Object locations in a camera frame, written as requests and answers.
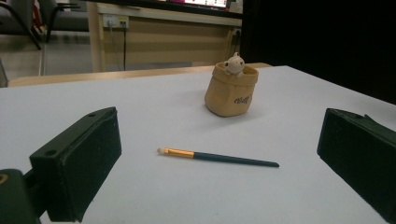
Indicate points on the tan fabric pouch with bear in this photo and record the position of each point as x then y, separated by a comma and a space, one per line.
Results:
229, 93

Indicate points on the white wall socket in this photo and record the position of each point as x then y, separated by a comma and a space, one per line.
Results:
237, 32

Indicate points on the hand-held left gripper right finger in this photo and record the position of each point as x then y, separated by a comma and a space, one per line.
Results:
361, 149

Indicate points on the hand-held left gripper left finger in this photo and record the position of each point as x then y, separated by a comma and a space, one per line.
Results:
77, 161

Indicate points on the grey chair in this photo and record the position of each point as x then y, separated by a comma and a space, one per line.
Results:
68, 18
14, 15

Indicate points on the wooden desk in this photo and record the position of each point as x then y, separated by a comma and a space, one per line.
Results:
174, 43

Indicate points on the monitor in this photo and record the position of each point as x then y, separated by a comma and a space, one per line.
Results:
199, 4

